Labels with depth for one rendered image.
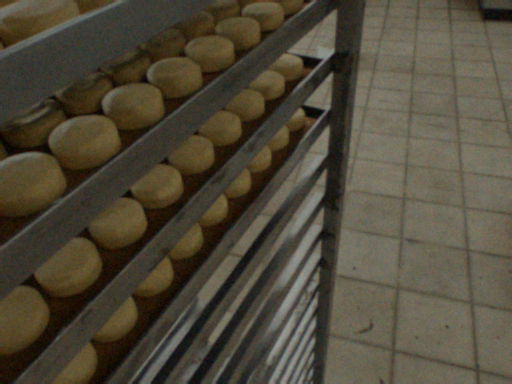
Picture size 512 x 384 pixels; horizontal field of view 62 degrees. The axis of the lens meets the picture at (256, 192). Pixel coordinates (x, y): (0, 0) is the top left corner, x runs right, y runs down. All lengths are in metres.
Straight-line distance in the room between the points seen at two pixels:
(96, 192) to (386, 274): 1.83
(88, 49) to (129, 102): 0.11
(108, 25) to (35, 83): 0.06
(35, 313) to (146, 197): 0.14
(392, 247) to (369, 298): 0.33
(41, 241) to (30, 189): 0.04
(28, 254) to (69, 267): 0.10
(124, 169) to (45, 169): 0.05
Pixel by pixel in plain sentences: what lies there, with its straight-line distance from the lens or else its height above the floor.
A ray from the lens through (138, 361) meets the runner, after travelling 0.43.
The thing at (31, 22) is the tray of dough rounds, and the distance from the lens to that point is 0.30.
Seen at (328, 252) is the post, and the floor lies 0.91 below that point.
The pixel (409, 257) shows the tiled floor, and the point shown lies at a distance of 2.15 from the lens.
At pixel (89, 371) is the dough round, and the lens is 0.44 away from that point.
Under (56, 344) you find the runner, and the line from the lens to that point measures 0.34.
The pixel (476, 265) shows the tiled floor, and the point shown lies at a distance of 2.21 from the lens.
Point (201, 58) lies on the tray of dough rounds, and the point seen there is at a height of 1.42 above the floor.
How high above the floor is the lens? 1.59
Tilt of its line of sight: 41 degrees down
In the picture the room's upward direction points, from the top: 4 degrees counter-clockwise
